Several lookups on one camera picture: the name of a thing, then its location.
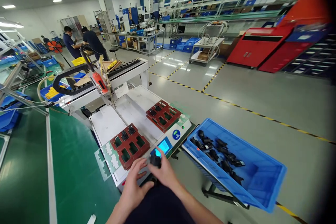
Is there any person's left hand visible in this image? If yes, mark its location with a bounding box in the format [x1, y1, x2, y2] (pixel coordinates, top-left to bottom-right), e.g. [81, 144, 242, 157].
[121, 157, 155, 210]

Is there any person's right hand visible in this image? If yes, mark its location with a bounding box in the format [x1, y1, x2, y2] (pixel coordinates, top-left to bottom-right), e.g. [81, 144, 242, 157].
[148, 146, 183, 190]

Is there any black plastic part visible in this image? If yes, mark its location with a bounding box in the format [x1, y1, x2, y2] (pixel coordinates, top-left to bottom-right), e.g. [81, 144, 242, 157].
[149, 154, 162, 169]

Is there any machine touch screen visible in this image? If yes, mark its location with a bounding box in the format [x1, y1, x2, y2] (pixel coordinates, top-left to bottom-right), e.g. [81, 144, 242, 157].
[153, 140, 172, 157]

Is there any person's body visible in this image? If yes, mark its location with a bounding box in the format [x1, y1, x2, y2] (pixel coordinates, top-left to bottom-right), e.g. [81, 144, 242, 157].
[125, 177, 196, 224]

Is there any green circuit board panel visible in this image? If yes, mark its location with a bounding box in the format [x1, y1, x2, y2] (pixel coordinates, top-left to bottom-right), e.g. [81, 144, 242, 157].
[168, 102, 192, 127]
[94, 140, 123, 182]

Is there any red fixture tray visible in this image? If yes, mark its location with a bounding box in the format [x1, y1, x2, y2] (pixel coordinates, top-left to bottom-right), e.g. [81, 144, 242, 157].
[110, 123, 151, 171]
[146, 100, 183, 133]

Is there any black metal stand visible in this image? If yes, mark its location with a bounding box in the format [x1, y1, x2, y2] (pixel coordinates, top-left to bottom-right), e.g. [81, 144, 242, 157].
[171, 123, 250, 210]

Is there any pile of black plastic housings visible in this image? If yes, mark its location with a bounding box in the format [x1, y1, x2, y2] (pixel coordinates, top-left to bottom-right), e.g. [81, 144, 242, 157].
[189, 129, 245, 186]

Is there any white screw fastening machine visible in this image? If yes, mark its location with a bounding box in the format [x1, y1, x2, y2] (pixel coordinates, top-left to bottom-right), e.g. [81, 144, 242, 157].
[59, 58, 196, 193]

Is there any large blue plastic bin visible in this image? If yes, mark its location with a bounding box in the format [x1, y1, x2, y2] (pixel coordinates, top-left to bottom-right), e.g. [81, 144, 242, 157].
[182, 118, 288, 214]

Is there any orange electric screwdriver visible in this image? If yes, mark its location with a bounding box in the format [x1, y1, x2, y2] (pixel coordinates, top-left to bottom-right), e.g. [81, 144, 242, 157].
[92, 71, 109, 94]

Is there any green conveyor line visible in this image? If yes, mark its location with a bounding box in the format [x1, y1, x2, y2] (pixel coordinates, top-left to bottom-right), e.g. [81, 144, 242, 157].
[0, 50, 121, 224]

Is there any blue bin with yellow parts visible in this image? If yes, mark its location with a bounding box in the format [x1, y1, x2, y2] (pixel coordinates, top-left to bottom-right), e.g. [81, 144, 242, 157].
[39, 80, 72, 108]

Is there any stack of blue crates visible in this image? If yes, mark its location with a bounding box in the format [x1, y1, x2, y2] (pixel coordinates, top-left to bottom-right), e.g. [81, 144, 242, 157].
[169, 36, 202, 54]

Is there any white equipment cart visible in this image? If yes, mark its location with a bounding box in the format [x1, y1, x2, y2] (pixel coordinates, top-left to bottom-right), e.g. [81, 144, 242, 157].
[188, 21, 226, 67]

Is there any metal workbench with equipment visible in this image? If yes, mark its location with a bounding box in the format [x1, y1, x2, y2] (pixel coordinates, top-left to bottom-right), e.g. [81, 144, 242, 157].
[115, 5, 166, 57]

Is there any yellow plastic bin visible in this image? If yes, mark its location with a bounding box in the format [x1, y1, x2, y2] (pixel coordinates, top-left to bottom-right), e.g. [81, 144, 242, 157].
[71, 57, 91, 67]

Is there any low red cabinet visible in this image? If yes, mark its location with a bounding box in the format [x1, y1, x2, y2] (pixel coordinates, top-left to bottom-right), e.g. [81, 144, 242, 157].
[226, 27, 293, 70]

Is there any orange standing fan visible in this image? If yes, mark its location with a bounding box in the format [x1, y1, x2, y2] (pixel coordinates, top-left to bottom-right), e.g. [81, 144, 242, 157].
[47, 40, 72, 68]

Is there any long shelving rack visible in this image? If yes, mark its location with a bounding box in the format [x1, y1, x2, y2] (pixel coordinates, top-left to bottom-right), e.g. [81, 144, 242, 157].
[149, 0, 315, 37]

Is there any dark drawer rack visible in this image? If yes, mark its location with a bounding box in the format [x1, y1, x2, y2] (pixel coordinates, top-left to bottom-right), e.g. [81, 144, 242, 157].
[280, 24, 336, 79]

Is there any tall red cabinet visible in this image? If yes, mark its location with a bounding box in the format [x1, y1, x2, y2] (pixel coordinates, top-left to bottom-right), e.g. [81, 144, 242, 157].
[258, 0, 332, 74]

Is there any black cable chain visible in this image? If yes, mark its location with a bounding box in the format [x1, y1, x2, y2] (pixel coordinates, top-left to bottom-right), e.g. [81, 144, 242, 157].
[52, 58, 144, 96]

